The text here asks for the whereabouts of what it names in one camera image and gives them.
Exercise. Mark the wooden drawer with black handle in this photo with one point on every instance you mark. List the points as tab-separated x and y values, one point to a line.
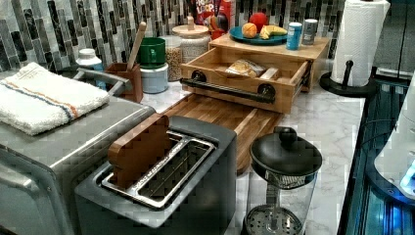
208	75

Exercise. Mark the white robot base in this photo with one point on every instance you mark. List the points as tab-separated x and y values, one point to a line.
396	161

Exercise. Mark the wooden block in drawer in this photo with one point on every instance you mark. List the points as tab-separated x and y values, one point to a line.
271	73

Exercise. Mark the wooden drawer cabinet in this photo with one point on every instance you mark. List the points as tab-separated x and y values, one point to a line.
316	54

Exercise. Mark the dark wooden cutting board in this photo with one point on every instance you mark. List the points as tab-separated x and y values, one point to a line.
248	122

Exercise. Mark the plastic bag of snacks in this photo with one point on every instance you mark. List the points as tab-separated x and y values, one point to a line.
246	67

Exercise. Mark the grey two-slot toaster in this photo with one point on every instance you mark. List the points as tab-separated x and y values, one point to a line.
190	191

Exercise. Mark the glass jar with wooden lid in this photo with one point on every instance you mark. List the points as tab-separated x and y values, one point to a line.
194	39

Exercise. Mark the glass jar of cereal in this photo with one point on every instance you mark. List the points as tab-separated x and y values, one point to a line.
173	56

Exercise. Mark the red cup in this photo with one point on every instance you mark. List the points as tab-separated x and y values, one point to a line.
217	33

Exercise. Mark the green mug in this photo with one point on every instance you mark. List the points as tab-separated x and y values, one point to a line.
151	53

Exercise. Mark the wooden toast slice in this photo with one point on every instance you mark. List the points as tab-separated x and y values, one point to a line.
135	152

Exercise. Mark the teal plate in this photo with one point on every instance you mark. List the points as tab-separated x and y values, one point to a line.
237	35

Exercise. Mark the glass french press black lid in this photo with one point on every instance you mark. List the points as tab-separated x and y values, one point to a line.
281	183

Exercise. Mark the orange fruit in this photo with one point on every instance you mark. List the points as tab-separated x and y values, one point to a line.
249	30

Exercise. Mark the red cereal box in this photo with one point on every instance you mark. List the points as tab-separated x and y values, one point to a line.
215	14

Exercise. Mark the yellow banana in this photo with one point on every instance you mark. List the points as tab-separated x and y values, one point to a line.
272	30

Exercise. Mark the red apple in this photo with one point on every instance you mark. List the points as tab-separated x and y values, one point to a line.
259	20

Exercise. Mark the wooden spatula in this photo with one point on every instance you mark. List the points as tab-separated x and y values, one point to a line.
136	45

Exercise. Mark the blue can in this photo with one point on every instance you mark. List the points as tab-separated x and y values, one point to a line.
293	36

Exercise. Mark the white bottle blue label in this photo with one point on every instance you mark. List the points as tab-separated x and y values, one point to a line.
87	59

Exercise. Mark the grey can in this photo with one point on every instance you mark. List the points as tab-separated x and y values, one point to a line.
309	31

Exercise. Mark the black paper towel holder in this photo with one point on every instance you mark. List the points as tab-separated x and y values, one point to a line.
343	89

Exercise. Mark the stainless steel toaster oven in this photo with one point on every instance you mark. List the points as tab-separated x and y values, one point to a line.
40	172

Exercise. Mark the white striped folded towel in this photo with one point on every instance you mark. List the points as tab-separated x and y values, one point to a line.
35	100

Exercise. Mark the white paper towel roll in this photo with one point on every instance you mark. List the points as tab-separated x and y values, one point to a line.
359	33

